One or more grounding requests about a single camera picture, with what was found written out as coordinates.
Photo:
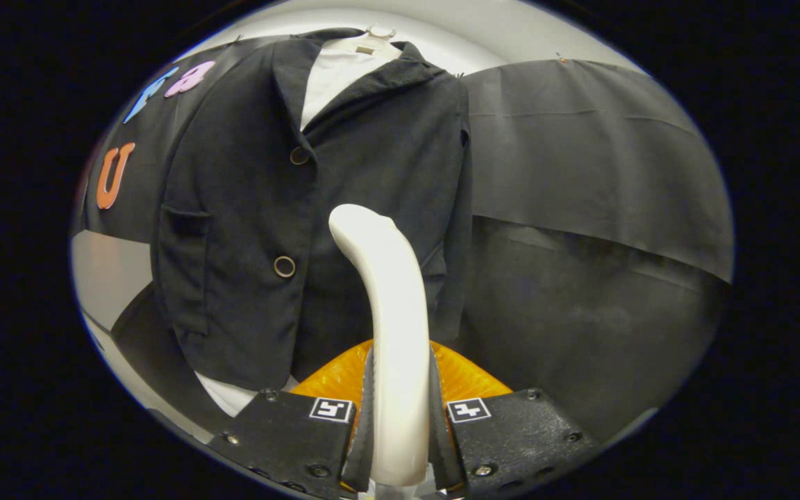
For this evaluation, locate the white mannequin torso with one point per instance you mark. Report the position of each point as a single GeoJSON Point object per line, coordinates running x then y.
{"type": "Point", "coordinates": [337, 76]}

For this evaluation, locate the grey cabinet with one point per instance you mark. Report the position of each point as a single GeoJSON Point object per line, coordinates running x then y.
{"type": "Point", "coordinates": [108, 278]}

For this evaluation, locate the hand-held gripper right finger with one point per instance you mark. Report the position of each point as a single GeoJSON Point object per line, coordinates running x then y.
{"type": "Point", "coordinates": [442, 444]}

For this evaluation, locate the black backdrop cloth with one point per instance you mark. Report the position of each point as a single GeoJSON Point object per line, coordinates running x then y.
{"type": "Point", "coordinates": [143, 187]}
{"type": "Point", "coordinates": [580, 173]}

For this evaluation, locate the white garment steamer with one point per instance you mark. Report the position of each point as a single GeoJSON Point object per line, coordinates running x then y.
{"type": "Point", "coordinates": [400, 312]}

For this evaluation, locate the black suit jacket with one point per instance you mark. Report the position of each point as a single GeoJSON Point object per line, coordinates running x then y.
{"type": "Point", "coordinates": [233, 208]}

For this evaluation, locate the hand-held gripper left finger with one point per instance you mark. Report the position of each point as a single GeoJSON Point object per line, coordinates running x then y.
{"type": "Point", "coordinates": [365, 444]}

